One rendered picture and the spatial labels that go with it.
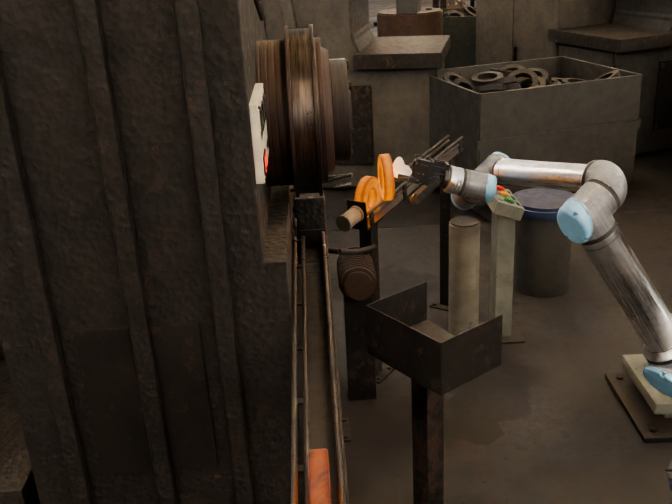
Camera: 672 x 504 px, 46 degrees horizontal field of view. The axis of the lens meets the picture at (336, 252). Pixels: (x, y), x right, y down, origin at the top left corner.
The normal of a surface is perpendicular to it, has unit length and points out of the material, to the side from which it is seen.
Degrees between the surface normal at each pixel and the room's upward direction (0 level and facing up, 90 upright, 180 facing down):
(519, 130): 90
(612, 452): 0
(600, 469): 0
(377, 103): 90
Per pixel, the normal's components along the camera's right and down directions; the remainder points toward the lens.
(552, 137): 0.30, 0.35
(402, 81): -0.20, 0.38
